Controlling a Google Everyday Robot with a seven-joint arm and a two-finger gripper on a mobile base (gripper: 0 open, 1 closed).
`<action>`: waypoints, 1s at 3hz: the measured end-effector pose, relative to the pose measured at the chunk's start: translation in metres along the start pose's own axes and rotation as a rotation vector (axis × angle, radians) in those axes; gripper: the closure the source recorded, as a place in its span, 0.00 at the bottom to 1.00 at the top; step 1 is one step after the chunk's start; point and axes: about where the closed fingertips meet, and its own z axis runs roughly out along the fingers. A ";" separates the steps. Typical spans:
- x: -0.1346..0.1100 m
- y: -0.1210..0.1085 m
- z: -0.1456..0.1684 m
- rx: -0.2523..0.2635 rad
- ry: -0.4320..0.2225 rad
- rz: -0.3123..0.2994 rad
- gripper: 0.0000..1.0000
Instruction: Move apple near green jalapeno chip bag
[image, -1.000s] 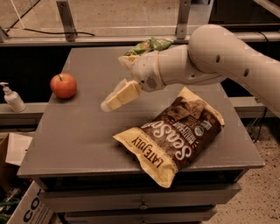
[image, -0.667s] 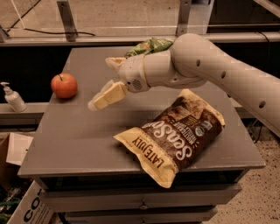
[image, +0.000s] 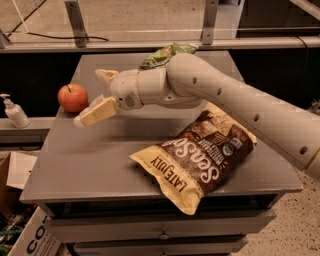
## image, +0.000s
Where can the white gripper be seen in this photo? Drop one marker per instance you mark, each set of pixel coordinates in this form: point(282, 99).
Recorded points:
point(125, 88)

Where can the red apple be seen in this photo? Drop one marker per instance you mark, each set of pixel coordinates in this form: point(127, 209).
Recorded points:
point(73, 98)

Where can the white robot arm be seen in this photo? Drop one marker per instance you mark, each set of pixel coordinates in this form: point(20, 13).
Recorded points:
point(187, 79)

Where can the green jalapeno chip bag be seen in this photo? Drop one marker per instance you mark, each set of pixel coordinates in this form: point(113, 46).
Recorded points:
point(162, 56)

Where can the brown yellow tortilla chip bag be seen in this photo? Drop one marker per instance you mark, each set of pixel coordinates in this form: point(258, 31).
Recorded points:
point(196, 161)

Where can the white pump sanitizer bottle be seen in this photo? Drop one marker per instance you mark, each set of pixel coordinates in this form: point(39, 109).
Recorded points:
point(14, 112)

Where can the grey drawer cabinet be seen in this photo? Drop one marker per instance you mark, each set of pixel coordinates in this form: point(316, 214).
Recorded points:
point(105, 204)

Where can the open cardboard box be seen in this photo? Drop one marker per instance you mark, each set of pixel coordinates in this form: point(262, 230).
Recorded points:
point(15, 168)

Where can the white printed cardboard box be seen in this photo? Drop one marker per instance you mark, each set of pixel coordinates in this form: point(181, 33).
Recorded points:
point(35, 239)

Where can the metal railing frame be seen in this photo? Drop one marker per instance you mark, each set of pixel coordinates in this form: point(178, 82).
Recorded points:
point(115, 25)

